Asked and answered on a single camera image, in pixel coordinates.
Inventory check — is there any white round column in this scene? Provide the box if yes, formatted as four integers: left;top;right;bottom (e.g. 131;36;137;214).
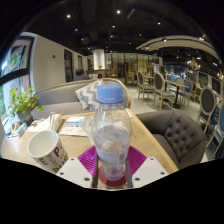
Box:
92;49;106;71

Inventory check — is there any group of ceiling lights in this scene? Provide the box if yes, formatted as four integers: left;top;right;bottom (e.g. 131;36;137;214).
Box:
64;8;208;43

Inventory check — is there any grey white chevron pillow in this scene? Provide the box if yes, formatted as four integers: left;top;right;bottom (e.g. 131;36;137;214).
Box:
74;79;105;111

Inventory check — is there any person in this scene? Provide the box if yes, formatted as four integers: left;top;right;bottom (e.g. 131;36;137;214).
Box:
73;68;91;82

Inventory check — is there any blue tissue pack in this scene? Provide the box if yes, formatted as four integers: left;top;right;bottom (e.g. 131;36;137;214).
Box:
16;122;28;138

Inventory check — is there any white and blue card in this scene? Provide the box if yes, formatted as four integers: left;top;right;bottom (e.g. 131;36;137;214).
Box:
65;116;86;128

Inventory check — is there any dark grey tufted armchair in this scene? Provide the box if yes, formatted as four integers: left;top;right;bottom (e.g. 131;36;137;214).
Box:
135;109;208;171

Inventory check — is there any dark framed window poster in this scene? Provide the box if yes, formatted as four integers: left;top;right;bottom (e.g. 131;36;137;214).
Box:
1;36;35;79

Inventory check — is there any clear blue-capped water bottle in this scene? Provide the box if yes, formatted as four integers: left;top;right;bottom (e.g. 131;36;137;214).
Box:
90;83;133;183

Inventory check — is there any group of dining chairs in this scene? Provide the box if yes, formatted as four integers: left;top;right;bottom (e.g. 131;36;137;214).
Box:
135;70;224;161

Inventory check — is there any green potted plant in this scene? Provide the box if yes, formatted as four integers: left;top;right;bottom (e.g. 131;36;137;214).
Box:
8;85;44;125

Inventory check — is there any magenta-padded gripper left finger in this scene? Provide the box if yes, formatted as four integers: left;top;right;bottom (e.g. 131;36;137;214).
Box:
54;145;99;190

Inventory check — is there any grey curved sofa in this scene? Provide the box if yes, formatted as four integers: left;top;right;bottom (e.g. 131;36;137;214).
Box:
30;77;132;119

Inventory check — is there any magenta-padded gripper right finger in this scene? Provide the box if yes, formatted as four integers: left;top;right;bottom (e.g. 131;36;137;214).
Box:
125;145;170;190

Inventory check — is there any white paper leaflet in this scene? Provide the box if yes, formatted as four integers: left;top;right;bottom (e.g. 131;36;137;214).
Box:
59;125;88;138

